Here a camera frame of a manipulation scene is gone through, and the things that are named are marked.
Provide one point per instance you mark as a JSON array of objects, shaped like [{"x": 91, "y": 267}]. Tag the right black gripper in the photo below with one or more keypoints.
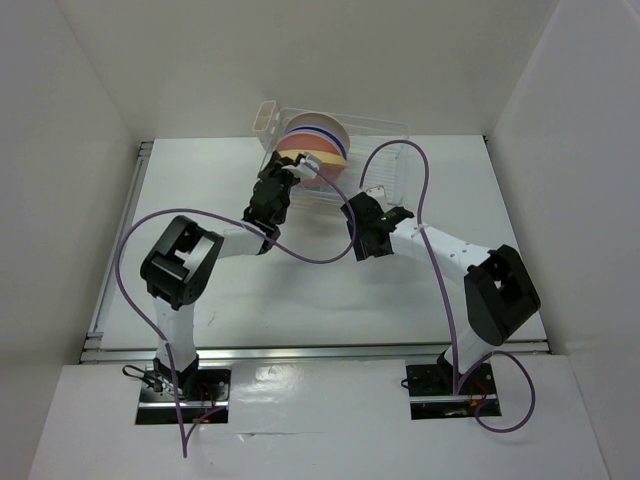
[{"x": 361, "y": 251}]

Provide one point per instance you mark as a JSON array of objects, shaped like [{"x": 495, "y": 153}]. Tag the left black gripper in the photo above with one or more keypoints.
[{"x": 276, "y": 165}]

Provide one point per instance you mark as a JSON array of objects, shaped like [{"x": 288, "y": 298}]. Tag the orange plate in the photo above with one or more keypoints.
[{"x": 326, "y": 159}]

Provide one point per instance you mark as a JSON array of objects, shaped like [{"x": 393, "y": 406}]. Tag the pink plate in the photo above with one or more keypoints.
[{"x": 291, "y": 147}]

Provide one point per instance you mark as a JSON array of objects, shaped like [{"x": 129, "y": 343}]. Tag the blue plate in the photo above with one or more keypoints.
[{"x": 341, "y": 149}]

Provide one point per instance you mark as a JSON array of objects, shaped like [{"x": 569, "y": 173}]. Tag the purple plate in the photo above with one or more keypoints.
[{"x": 317, "y": 130}]

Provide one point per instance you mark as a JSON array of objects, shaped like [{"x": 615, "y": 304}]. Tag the cream plate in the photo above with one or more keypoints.
[{"x": 320, "y": 120}]

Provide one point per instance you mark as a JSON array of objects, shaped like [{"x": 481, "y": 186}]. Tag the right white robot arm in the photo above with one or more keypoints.
[{"x": 500, "y": 296}]

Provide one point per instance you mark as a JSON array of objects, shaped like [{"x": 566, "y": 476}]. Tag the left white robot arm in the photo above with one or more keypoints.
[{"x": 178, "y": 267}]

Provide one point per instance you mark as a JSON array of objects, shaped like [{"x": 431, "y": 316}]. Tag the white cutlery holder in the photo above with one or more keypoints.
[{"x": 265, "y": 123}]

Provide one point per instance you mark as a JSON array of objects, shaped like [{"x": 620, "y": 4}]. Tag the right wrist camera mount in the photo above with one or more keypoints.
[{"x": 378, "y": 193}]

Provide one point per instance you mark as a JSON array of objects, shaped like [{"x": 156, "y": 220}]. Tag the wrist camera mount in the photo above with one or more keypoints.
[
  {"x": 378, "y": 193},
  {"x": 307, "y": 167}
]

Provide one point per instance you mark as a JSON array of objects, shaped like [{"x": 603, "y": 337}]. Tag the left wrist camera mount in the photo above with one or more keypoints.
[{"x": 307, "y": 167}]

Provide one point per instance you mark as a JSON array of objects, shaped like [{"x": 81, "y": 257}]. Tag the white wire dish rack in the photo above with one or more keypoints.
[{"x": 371, "y": 162}]

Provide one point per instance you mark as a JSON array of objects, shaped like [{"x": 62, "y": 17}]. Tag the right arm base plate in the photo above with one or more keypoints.
[{"x": 431, "y": 398}]

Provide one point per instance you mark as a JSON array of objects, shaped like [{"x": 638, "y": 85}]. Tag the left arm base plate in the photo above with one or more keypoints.
[{"x": 210, "y": 391}]

